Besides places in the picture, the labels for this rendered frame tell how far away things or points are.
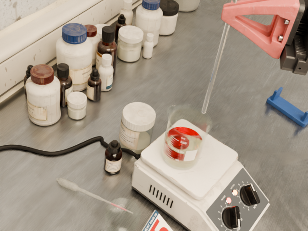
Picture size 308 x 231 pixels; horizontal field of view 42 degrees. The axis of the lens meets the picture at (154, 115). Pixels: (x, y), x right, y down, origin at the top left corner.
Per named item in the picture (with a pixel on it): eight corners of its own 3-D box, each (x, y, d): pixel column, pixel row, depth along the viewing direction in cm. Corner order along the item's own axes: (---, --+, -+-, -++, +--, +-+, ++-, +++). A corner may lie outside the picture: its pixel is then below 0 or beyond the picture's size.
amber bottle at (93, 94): (98, 91, 84) (100, 63, 78) (102, 101, 82) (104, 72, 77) (85, 93, 83) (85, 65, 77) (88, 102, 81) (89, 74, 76)
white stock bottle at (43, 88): (52, 101, 80) (50, 57, 72) (66, 120, 76) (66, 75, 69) (23, 110, 77) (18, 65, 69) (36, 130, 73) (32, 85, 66)
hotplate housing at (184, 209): (266, 210, 68) (283, 182, 62) (228, 265, 60) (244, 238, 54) (164, 141, 76) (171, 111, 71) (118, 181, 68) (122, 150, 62)
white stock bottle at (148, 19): (156, 50, 98) (164, 8, 90) (131, 46, 97) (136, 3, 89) (158, 35, 102) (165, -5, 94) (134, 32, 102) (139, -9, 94)
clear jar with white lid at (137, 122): (134, 127, 78) (139, 96, 72) (156, 145, 75) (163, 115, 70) (111, 141, 74) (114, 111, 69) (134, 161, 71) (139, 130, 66)
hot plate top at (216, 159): (239, 157, 65) (241, 154, 64) (200, 203, 57) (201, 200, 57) (180, 120, 69) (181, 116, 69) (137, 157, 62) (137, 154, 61)
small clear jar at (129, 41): (137, 65, 92) (140, 41, 88) (113, 59, 92) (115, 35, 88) (142, 52, 96) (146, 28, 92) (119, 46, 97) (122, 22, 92)
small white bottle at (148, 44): (151, 59, 95) (155, 37, 90) (142, 58, 94) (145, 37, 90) (151, 53, 96) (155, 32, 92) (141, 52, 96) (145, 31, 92)
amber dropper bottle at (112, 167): (101, 162, 70) (103, 135, 65) (117, 159, 71) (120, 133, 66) (106, 176, 68) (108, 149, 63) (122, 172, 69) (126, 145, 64)
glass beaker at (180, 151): (206, 155, 64) (219, 117, 58) (187, 180, 59) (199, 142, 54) (169, 134, 66) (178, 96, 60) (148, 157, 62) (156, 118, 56)
